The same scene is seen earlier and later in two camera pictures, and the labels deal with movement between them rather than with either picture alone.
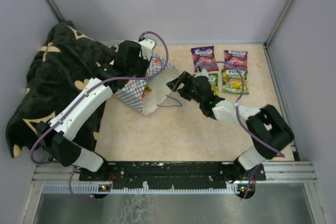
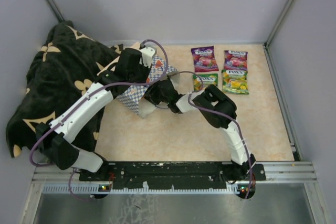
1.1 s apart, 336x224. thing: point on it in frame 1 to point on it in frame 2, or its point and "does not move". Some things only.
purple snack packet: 236,60 does not move
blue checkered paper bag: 147,95 does not move
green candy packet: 232,82 does not move
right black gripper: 185,77 to 150,94
